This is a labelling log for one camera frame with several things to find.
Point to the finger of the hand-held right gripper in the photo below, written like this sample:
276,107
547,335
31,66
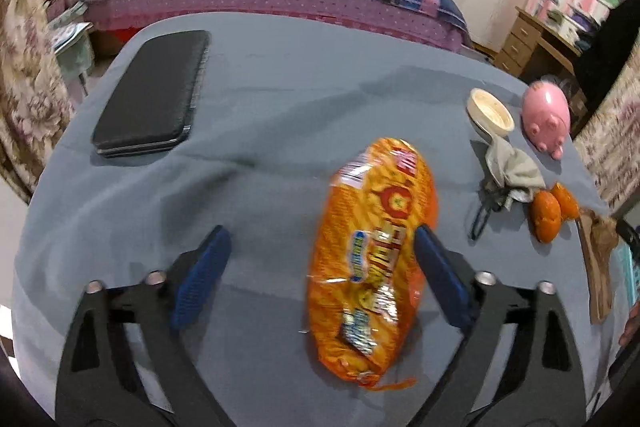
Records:
630,237

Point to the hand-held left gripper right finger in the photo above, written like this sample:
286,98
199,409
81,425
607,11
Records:
440,277

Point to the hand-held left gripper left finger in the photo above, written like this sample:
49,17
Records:
202,277

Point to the teal plastic basket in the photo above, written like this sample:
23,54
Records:
629,274

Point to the orange snack packet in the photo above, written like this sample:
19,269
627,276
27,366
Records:
370,232

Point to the person's right hand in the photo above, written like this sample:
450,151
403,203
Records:
631,324

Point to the grey face mask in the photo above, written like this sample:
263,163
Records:
515,169

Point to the pink piggy bank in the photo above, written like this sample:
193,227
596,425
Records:
547,114

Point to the small cream bowl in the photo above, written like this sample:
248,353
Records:
490,114

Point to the dark cloth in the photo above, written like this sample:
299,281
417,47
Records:
607,57

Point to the grey-blue tablecloth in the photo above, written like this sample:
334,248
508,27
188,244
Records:
280,107

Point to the wooden desk with drawers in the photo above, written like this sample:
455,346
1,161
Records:
530,42

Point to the white box on desk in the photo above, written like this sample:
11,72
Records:
561,18

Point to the small side stool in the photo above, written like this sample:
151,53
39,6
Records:
72,52

